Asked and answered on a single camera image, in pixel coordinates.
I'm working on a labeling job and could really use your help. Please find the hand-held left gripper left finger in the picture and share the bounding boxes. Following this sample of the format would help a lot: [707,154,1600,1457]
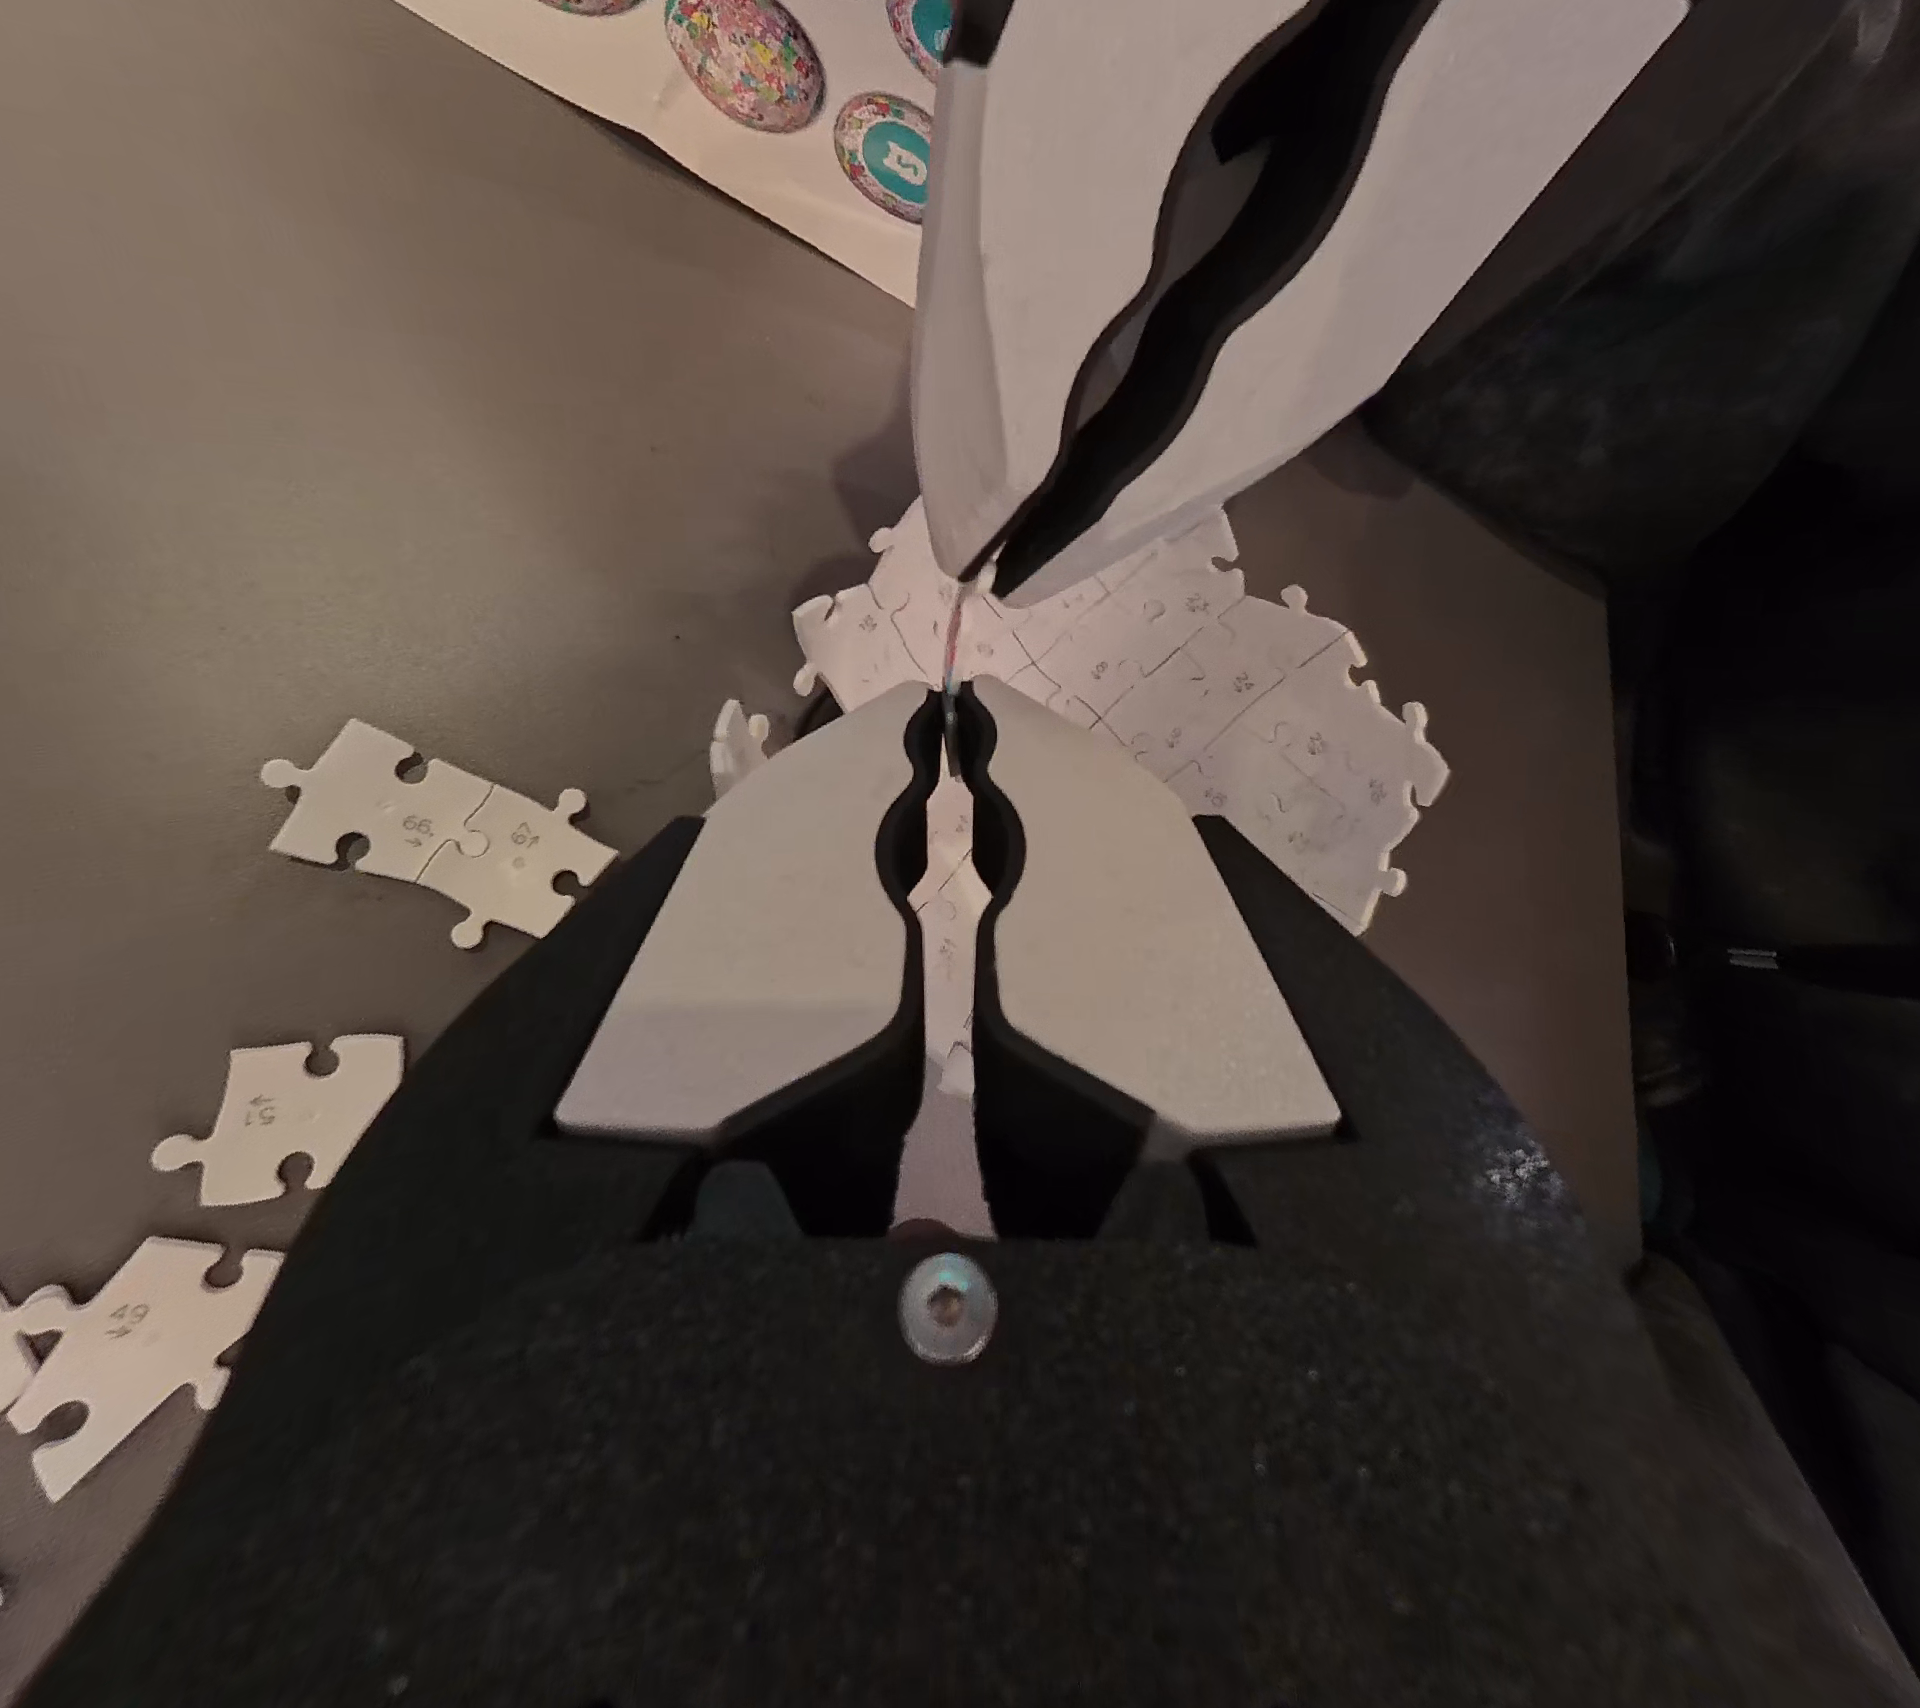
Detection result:
[554,680,953,1236]

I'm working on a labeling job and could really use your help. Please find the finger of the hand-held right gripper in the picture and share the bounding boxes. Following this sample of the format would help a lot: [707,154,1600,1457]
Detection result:
[907,0,1405,582]
[998,0,1700,607]

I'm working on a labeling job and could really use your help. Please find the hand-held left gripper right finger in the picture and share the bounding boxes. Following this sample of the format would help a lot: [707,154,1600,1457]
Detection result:
[967,680,1342,1236]

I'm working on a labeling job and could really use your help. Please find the partly built white puzzle ball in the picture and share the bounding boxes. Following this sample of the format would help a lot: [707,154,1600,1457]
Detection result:
[792,500,1454,939]

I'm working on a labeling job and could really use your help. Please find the puzzle pieces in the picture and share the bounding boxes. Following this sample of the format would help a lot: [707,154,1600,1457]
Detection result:
[0,695,772,1506]

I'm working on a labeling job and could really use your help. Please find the printed instruction leaflet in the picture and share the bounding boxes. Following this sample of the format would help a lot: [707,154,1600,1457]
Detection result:
[144,0,965,306]

